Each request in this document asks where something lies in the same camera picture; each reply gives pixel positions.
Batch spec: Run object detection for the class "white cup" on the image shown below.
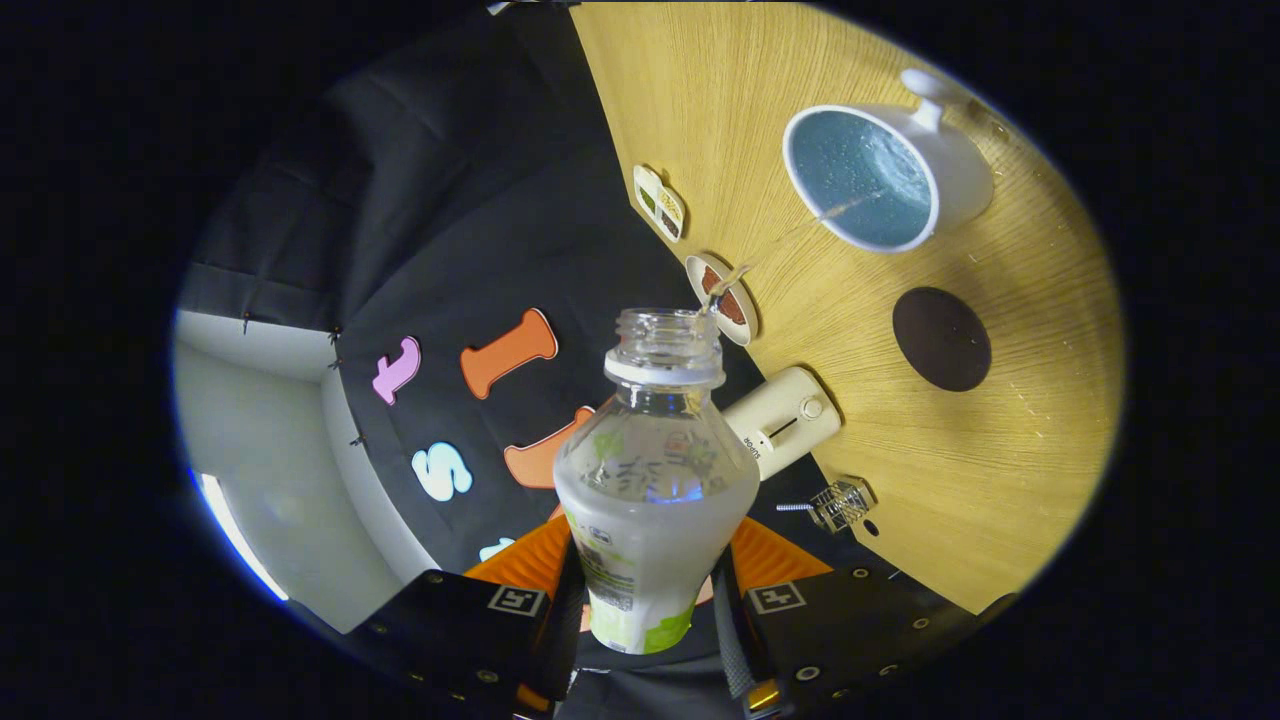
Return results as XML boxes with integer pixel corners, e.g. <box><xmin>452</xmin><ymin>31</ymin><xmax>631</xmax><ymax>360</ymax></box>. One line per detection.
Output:
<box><xmin>782</xmin><ymin>68</ymin><xmax>996</xmax><ymax>254</ymax></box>

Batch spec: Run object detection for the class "row of black cloth clips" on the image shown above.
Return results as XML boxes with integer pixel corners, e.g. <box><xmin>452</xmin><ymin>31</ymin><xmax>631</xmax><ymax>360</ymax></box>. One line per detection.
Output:
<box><xmin>240</xmin><ymin>312</ymin><xmax>369</xmax><ymax>447</ymax></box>

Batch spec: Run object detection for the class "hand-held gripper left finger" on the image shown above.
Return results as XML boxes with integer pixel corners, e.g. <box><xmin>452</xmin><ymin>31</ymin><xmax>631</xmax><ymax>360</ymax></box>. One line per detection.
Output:
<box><xmin>345</xmin><ymin>512</ymin><xmax>591</xmax><ymax>719</ymax></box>

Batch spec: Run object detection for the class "white divided snack dish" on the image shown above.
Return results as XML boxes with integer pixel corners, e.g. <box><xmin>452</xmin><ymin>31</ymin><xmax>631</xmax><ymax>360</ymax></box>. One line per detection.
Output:
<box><xmin>633</xmin><ymin>164</ymin><xmax>687</xmax><ymax>243</ymax></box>

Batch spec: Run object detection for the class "wooden table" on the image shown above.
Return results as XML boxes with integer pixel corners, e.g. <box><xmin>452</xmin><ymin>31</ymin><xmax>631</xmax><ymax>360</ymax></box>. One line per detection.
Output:
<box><xmin>568</xmin><ymin>2</ymin><xmax>1126</xmax><ymax>616</ymax></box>

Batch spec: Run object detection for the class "black backdrop cloth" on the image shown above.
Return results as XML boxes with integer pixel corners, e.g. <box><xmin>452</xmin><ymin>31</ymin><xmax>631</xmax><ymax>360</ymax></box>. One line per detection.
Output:
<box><xmin>178</xmin><ymin>0</ymin><xmax>901</xmax><ymax>720</ymax></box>

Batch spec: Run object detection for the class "clear plastic juice bottle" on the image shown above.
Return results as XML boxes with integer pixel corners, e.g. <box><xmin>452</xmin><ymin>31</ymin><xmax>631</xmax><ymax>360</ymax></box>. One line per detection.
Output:
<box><xmin>553</xmin><ymin>308</ymin><xmax>761</xmax><ymax>656</ymax></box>

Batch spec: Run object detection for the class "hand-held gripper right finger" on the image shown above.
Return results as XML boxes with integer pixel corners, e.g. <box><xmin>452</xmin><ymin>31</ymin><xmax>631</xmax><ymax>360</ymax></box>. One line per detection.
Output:
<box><xmin>712</xmin><ymin>515</ymin><xmax>986</xmax><ymax>719</ymax></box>

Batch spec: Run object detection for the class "wire mesh utensil holder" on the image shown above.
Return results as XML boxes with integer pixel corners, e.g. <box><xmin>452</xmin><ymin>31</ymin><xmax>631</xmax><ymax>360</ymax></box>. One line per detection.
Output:
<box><xmin>808</xmin><ymin>478</ymin><xmax>878</xmax><ymax>534</ymax></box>

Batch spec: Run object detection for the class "white toaster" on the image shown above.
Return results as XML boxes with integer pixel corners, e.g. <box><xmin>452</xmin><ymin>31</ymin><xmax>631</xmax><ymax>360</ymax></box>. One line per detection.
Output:
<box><xmin>722</xmin><ymin>366</ymin><xmax>843</xmax><ymax>483</ymax></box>

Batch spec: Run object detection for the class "small round white plate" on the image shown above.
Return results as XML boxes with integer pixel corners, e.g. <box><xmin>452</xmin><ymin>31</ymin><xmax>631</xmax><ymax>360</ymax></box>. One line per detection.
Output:
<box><xmin>685</xmin><ymin>253</ymin><xmax>759</xmax><ymax>347</ymax></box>

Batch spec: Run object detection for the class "dark brown round coaster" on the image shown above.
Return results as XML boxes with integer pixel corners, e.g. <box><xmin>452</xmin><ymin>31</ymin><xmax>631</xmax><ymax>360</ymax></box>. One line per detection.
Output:
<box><xmin>892</xmin><ymin>287</ymin><xmax>993</xmax><ymax>393</ymax></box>

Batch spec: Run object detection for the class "ceiling light strip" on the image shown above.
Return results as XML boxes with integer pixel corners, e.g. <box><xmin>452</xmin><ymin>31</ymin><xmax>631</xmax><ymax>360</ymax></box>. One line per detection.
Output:
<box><xmin>195</xmin><ymin>470</ymin><xmax>291</xmax><ymax>603</ymax></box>

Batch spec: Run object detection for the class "clear juice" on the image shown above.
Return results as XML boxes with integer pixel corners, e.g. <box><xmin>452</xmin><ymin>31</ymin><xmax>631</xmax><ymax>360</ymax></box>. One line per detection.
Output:
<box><xmin>697</xmin><ymin>190</ymin><xmax>891</xmax><ymax>319</ymax></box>

